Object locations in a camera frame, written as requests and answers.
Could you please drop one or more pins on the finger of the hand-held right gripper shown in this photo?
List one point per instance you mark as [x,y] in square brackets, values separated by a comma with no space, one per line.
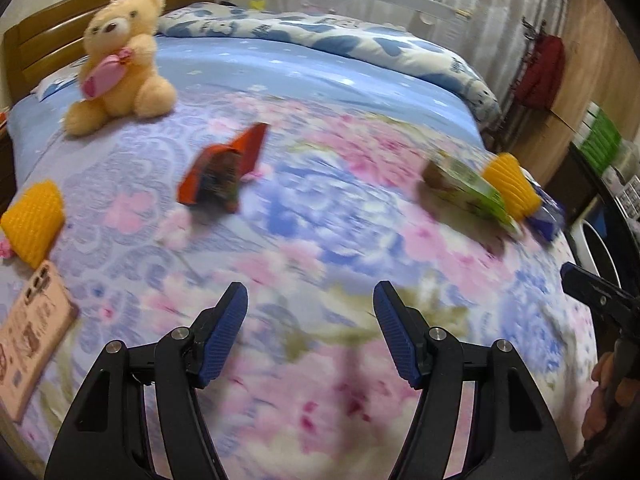
[587,285]

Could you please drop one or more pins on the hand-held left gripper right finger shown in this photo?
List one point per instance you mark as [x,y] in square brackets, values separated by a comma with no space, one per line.
[395,335]

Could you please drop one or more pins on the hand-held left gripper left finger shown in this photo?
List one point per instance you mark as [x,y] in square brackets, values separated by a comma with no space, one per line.
[225,330]

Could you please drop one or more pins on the black and white trash bin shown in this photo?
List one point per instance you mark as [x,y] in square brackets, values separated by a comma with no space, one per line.
[590,245]

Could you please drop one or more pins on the blue plastic wrapper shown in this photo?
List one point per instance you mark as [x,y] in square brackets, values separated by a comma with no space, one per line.
[547,215]

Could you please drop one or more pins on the yellow foam fruit net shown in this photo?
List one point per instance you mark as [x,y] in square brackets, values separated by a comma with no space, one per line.
[35,220]
[512,185]

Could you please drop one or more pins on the green carton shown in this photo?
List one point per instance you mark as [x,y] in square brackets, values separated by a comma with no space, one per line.
[465,190]

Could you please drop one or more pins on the red snack wrapper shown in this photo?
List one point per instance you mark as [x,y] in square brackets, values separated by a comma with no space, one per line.
[220,170]

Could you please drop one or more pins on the person's right hand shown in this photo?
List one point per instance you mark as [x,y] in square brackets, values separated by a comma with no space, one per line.
[600,372]

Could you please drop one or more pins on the black desk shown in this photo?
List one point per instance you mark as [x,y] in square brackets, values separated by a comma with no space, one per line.
[625,250]

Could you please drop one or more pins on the photo grid sheet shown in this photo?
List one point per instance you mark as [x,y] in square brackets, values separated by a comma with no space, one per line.
[631,197]

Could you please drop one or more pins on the floral blanket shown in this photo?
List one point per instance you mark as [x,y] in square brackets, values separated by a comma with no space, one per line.
[320,240]

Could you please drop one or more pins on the stack of green boxes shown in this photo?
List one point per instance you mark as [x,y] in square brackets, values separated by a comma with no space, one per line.
[602,137]

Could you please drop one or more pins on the red coat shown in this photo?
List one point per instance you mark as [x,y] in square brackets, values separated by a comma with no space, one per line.
[542,72]

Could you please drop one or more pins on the small pink toy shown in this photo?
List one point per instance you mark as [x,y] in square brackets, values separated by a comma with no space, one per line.
[5,249]

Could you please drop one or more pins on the wooden wardrobe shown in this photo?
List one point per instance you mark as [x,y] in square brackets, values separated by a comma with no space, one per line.
[590,50]

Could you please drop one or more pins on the dark coat rack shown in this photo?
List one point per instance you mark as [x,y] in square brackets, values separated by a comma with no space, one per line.
[525,40]

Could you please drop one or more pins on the blue bed sheet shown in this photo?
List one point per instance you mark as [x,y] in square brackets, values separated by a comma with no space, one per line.
[300,75]

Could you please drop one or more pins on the wooden nightstand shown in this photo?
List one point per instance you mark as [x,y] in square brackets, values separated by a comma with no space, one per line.
[6,160]

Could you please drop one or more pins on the yellow teddy bear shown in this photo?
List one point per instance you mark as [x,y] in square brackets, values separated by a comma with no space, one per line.
[120,60]

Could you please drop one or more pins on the blue and white printed quilt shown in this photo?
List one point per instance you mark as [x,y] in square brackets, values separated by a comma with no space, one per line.
[350,45]

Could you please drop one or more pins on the blue and white pillow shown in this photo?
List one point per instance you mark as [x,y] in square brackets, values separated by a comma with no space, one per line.
[60,82]

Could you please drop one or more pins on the small yellow toy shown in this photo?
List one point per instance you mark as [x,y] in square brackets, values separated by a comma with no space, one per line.
[257,4]

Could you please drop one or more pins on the wooden headboard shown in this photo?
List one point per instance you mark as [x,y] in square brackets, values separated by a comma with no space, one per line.
[50,35]

